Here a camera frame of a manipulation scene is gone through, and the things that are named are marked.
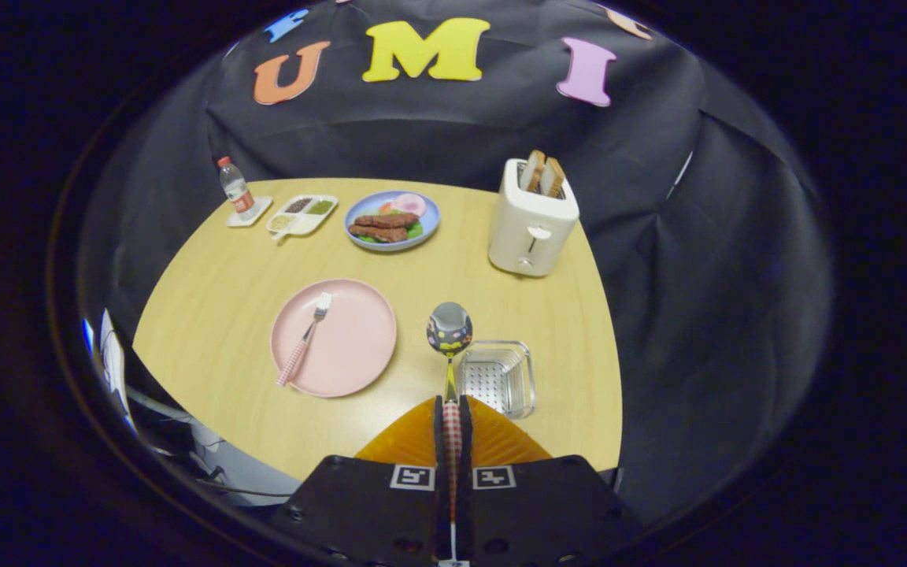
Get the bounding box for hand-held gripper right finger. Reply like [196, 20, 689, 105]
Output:
[457, 395, 643, 567]

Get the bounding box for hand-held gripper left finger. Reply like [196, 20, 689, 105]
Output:
[268, 396, 454, 567]

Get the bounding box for spoon with checkered handle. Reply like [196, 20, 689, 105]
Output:
[426, 302, 474, 565]

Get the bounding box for fork with checkered handle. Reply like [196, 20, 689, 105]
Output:
[276, 292, 333, 388]

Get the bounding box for clear cutlery basket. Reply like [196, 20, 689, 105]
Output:
[457, 340, 537, 420]

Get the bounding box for pink plate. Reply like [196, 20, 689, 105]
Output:
[270, 278, 398, 398]

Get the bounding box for white toaster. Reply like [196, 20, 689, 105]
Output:
[488, 158, 580, 278]

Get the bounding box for brown meat strip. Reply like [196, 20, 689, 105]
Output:
[354, 213, 420, 229]
[348, 224, 409, 243]

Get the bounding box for blue plate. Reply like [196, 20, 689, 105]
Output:
[343, 191, 442, 253]

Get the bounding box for white divided condiment tray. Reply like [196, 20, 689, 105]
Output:
[266, 194, 339, 241]

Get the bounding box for toast bread slice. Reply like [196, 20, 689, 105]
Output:
[539, 157, 567, 198]
[519, 150, 546, 194]

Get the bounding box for white square coaster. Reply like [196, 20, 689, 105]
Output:
[226, 195, 274, 228]

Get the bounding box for black backdrop cloth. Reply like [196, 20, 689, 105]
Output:
[80, 0, 832, 524]

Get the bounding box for white device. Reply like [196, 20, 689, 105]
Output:
[99, 307, 139, 434]

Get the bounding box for clear water bottle red label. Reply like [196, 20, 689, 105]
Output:
[217, 156, 256, 217]

